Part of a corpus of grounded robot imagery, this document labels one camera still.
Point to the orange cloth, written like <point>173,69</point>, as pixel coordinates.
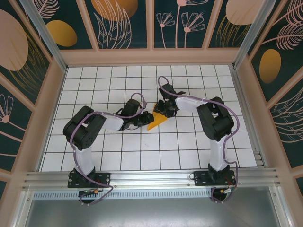
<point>156,120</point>

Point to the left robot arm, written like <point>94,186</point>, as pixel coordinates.
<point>82,127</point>

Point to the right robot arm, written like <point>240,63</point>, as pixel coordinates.
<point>215,120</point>

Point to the grey metal sheet panel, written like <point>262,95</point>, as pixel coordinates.
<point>151,212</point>

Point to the black controller board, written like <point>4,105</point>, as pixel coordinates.
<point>90,192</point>

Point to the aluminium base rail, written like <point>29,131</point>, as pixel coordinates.
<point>151,177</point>

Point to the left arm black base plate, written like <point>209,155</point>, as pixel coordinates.
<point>104,179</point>

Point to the aluminium side rail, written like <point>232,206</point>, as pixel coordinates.
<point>248,118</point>

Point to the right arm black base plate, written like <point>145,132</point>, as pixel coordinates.
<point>201,179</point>

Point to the aluminium corner post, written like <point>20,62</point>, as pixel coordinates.
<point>253,30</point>
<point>45,30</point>

